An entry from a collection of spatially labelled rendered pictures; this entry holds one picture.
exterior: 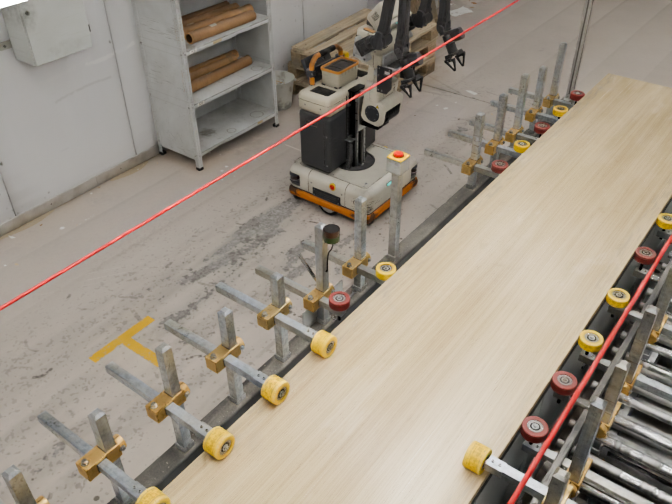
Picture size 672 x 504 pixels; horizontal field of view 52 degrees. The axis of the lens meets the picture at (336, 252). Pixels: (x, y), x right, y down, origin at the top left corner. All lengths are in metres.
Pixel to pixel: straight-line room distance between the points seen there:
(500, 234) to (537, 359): 0.71
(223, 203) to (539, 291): 2.68
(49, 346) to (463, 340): 2.34
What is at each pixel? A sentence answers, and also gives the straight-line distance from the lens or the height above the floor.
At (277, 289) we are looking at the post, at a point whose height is 1.06.
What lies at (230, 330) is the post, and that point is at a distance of 2.25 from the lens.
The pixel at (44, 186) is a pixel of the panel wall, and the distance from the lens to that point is 4.96.
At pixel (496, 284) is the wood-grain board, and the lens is 2.67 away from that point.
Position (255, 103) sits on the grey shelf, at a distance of 5.81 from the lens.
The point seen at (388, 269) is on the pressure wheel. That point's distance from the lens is 2.68.
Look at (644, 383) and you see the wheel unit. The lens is 2.57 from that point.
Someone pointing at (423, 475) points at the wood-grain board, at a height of 0.90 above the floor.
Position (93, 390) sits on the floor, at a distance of 3.65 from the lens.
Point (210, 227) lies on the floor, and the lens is 4.55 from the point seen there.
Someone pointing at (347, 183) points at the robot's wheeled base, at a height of 0.28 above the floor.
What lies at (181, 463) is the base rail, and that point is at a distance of 2.37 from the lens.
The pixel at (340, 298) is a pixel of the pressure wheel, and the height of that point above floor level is 0.91.
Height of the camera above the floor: 2.58
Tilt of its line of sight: 37 degrees down
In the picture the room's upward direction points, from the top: 1 degrees counter-clockwise
